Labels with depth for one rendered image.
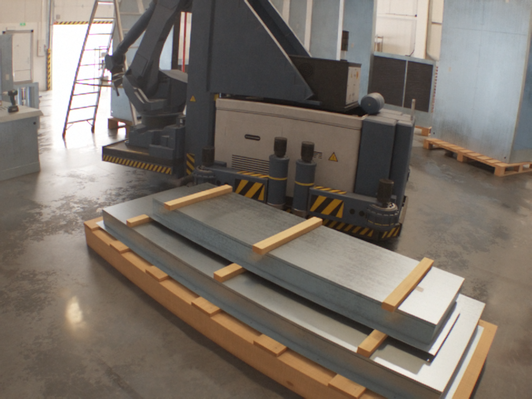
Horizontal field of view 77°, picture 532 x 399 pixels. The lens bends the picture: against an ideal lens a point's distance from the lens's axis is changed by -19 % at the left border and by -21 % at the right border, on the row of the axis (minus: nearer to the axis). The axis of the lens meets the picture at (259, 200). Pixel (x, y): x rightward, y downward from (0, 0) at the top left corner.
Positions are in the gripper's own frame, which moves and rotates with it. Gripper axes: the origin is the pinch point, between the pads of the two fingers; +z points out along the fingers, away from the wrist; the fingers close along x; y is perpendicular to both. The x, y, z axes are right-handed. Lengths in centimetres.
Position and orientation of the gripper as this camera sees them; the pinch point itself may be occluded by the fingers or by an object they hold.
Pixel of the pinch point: (122, 92)
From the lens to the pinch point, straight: 406.3
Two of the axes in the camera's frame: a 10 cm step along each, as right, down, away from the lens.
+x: -8.7, 1.6, 4.7
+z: 2.8, 9.4, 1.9
